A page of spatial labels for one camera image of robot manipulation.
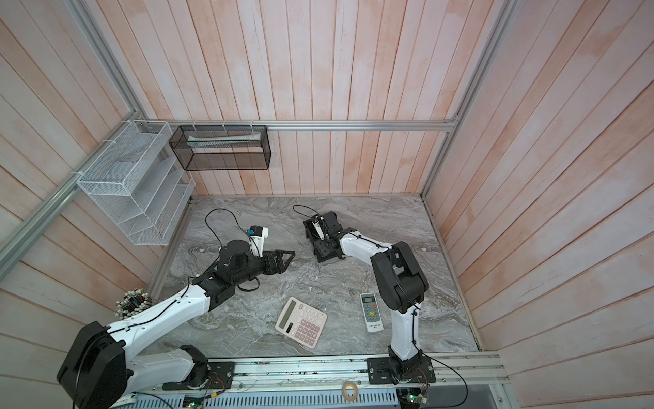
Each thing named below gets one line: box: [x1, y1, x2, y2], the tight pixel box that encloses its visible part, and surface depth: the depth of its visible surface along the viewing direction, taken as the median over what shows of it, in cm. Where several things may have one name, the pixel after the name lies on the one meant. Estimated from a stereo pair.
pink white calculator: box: [275, 296, 328, 349], surface depth 83 cm
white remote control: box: [359, 291, 385, 333], surface depth 86 cm
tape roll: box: [341, 380, 359, 403], surface depth 72 cm
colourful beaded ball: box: [114, 288, 153, 319], surface depth 72 cm
